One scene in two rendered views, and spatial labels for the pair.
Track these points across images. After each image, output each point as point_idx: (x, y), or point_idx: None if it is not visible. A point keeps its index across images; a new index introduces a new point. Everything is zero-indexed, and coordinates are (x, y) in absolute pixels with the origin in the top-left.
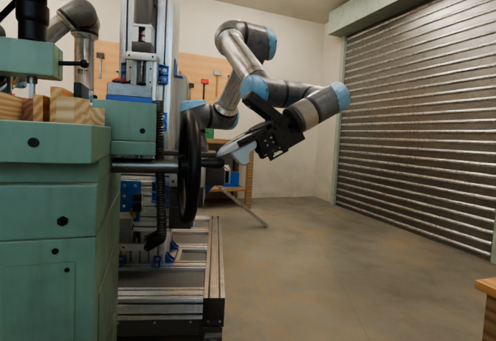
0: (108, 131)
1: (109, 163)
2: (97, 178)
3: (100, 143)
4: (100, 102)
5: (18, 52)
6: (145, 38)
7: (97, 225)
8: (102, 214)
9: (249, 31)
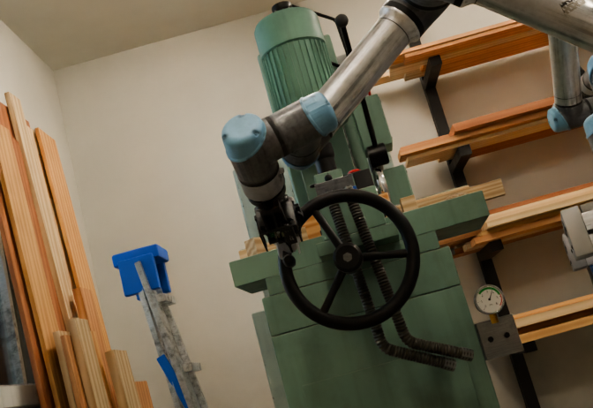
0: (306, 245)
1: (324, 270)
2: (268, 292)
3: (261, 266)
4: None
5: None
6: None
7: (275, 328)
8: (296, 320)
9: None
